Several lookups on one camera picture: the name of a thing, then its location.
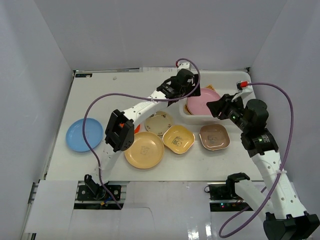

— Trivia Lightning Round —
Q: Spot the yellow square panda dish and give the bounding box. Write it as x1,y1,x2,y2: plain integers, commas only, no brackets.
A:
162,125,195,155

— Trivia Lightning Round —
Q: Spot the pink round plate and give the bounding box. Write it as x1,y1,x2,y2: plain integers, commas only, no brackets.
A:
186,87,222,116

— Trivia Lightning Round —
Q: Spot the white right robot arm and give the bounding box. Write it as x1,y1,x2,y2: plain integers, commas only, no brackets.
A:
206,94,320,240

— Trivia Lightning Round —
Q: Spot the blue round plate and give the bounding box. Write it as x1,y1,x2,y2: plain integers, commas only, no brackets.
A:
65,118,104,153

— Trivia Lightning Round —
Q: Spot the orange round plate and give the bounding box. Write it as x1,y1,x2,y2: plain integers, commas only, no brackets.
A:
119,122,141,134

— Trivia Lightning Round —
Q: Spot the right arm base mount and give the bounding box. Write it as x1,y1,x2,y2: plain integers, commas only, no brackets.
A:
203,172,252,212

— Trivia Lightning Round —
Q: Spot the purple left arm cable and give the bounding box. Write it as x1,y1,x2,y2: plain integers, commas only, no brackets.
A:
82,57,201,210

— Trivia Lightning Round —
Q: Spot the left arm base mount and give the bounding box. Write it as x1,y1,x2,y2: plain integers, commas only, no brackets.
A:
74,174,124,210

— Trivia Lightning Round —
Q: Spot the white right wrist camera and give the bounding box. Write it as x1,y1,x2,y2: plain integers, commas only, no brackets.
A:
231,81,254,102

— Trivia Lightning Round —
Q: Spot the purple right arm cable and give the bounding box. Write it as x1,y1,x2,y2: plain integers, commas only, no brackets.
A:
218,81,294,238

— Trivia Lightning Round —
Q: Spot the brown square panda dish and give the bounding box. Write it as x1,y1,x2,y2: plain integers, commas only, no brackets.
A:
199,124,231,151

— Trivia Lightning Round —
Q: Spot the beige patterned small plate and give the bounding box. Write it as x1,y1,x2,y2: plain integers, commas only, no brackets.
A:
144,111,174,136

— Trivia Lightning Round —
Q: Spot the black label sticker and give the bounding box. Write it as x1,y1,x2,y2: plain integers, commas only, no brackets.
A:
74,73,93,78

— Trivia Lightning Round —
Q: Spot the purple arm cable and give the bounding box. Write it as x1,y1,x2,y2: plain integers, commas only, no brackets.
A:
218,81,294,238
82,57,201,210

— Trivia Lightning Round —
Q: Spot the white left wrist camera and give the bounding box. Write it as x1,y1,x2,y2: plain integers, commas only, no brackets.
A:
175,61,192,72

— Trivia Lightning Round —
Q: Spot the yellow round bear plate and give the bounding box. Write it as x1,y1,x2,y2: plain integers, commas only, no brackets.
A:
124,131,165,170

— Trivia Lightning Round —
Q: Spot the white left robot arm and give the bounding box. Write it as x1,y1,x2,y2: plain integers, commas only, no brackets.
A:
84,68,201,200

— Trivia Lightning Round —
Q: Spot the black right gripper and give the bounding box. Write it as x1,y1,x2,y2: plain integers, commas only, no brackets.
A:
205,93,250,133

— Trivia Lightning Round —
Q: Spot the woven bamboo fan tray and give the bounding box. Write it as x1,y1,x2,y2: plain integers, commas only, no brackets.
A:
184,84,216,115

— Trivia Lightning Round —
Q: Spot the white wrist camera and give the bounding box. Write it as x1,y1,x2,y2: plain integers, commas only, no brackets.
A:
175,61,192,72
231,81,254,102

